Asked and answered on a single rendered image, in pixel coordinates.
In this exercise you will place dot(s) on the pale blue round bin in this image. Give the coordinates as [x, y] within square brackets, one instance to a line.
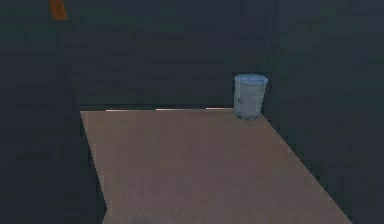
[250, 96]

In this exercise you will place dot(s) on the dark cabinet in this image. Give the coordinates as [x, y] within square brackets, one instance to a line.
[40, 126]

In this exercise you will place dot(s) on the orange curved object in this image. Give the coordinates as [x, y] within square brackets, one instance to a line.
[58, 9]

